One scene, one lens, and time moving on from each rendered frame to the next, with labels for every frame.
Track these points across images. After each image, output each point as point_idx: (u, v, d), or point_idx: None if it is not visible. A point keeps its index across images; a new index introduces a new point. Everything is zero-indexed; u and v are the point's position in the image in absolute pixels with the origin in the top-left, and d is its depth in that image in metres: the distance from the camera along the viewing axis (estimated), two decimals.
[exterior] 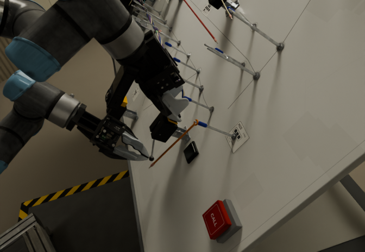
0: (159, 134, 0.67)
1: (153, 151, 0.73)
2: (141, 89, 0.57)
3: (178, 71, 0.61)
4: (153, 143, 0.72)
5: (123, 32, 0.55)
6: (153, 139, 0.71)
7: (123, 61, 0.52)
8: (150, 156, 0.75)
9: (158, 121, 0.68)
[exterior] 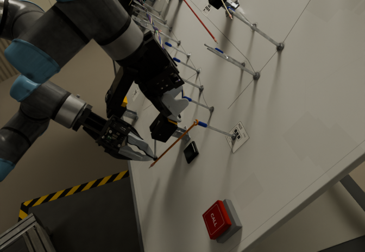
0: (159, 134, 0.67)
1: (156, 151, 0.74)
2: (140, 89, 0.57)
3: (177, 72, 0.61)
4: (155, 143, 0.72)
5: (122, 33, 0.55)
6: (155, 139, 0.71)
7: (123, 62, 0.52)
8: (153, 156, 0.75)
9: (158, 121, 0.68)
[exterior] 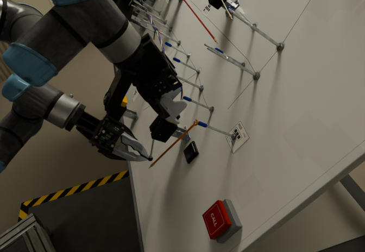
0: (159, 134, 0.67)
1: (152, 151, 0.73)
2: (139, 92, 0.57)
3: (175, 74, 0.61)
4: (152, 143, 0.71)
5: (120, 36, 0.55)
6: (153, 139, 0.71)
7: (120, 64, 0.52)
8: (149, 156, 0.75)
9: (159, 121, 0.68)
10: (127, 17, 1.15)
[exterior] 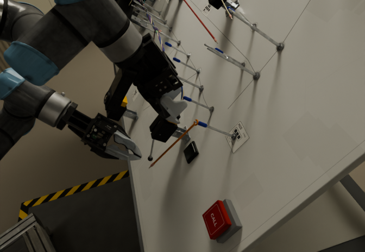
0: (159, 134, 0.67)
1: (152, 151, 0.73)
2: (139, 92, 0.57)
3: (176, 74, 0.61)
4: (152, 143, 0.71)
5: (121, 36, 0.55)
6: (153, 139, 0.71)
7: (121, 64, 0.52)
8: (149, 156, 0.75)
9: (159, 121, 0.68)
10: (127, 17, 1.15)
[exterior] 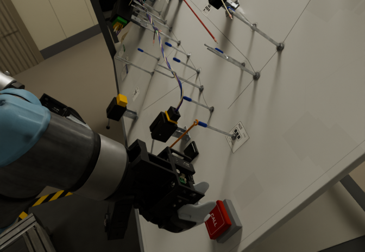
0: (159, 134, 0.67)
1: (152, 151, 0.73)
2: (144, 218, 0.39)
3: (193, 172, 0.42)
4: (152, 143, 0.71)
5: None
6: (153, 139, 0.71)
7: (106, 200, 0.35)
8: None
9: (159, 121, 0.68)
10: (127, 17, 1.15)
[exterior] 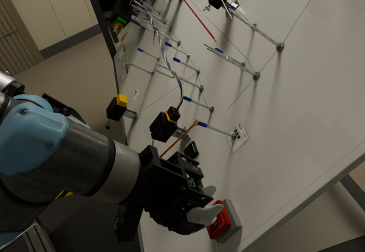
0: (159, 134, 0.67)
1: None
2: (155, 220, 0.41)
3: (201, 177, 0.43)
4: (152, 143, 0.71)
5: None
6: (153, 139, 0.71)
7: (119, 203, 0.36)
8: None
9: (159, 121, 0.68)
10: (127, 17, 1.15)
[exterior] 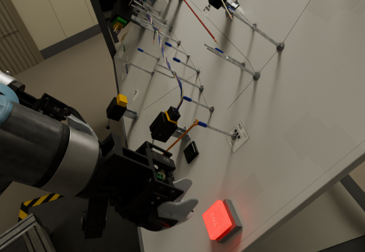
0: (159, 134, 0.67)
1: None
2: (121, 215, 0.38)
3: (173, 169, 0.40)
4: (152, 143, 0.71)
5: None
6: (153, 139, 0.71)
7: (77, 196, 0.33)
8: None
9: (159, 121, 0.68)
10: (127, 17, 1.15)
